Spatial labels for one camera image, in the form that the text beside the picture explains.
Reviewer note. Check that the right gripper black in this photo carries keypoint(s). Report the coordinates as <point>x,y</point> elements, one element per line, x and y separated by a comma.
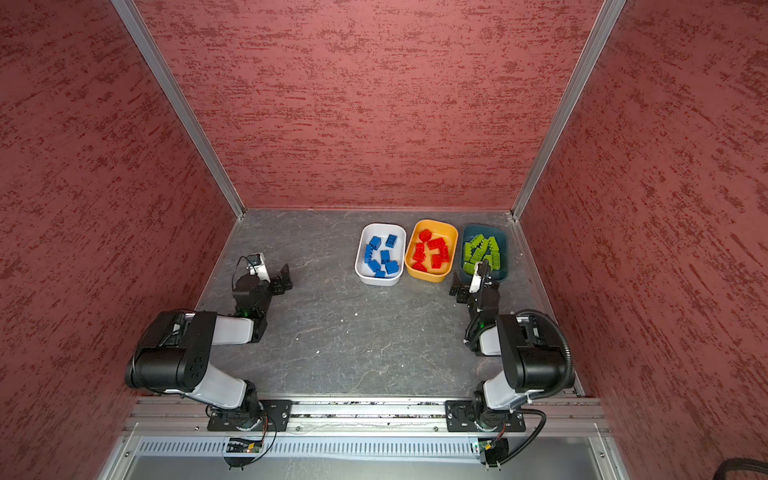
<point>464,289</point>

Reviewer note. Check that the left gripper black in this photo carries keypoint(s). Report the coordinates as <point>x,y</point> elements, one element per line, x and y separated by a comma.
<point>279,288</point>

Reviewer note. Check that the green lego brick end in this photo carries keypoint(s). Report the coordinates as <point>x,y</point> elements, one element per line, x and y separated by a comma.
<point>493,247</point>

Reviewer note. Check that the red lego plate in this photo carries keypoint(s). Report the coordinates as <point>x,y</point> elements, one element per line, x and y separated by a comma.
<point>437,243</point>

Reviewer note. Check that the red square lego brick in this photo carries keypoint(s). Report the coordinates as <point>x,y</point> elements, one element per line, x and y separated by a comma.
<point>425,235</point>

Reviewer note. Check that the blue lego cube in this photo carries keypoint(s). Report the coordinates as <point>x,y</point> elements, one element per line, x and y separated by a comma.
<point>392,267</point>

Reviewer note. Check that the green lego brick long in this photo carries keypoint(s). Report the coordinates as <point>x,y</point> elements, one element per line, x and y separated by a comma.
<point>479,254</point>

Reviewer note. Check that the large blue lego brick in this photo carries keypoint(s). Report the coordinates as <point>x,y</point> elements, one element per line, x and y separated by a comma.
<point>373,244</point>

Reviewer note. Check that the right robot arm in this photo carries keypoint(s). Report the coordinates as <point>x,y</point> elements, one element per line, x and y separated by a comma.
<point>537,361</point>

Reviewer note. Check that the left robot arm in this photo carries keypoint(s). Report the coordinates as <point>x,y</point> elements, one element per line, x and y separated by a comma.
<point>173,355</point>

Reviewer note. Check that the teal plastic bin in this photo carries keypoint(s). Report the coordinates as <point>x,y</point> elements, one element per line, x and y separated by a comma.
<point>482,243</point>

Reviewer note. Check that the yellow plastic bin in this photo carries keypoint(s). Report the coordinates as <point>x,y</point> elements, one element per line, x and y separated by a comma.
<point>438,229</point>

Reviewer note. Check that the white plastic bin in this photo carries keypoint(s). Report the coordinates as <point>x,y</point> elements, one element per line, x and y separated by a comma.
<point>380,278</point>

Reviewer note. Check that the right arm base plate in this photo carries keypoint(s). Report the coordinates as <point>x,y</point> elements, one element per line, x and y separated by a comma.
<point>469,416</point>

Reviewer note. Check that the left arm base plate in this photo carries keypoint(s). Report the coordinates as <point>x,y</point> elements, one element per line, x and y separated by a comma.
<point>265,414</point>

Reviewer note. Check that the aluminium front rail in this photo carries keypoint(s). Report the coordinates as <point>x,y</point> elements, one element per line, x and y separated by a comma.
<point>567,416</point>

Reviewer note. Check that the left corner aluminium post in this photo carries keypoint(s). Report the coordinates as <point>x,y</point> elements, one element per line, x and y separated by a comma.
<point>131,18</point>

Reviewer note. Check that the corner aluminium post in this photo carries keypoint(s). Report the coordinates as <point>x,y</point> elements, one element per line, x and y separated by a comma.
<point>131,18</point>
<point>605,22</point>

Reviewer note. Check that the right corner aluminium post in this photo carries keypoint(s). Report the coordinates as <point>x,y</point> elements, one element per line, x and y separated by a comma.
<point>605,22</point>

